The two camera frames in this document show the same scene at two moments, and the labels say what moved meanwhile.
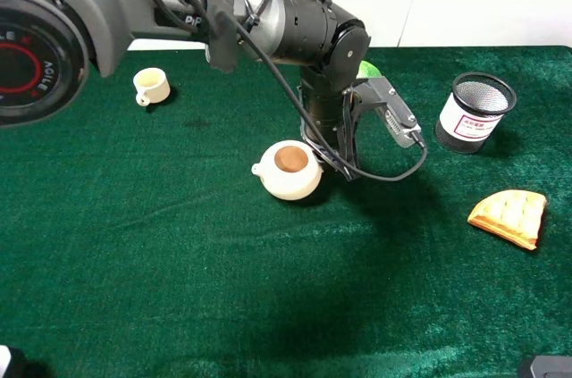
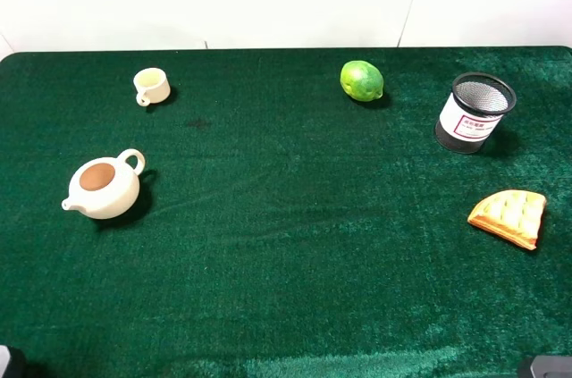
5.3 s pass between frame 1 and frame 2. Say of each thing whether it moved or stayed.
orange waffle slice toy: stayed
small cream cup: stayed
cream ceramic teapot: moved
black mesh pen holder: stayed
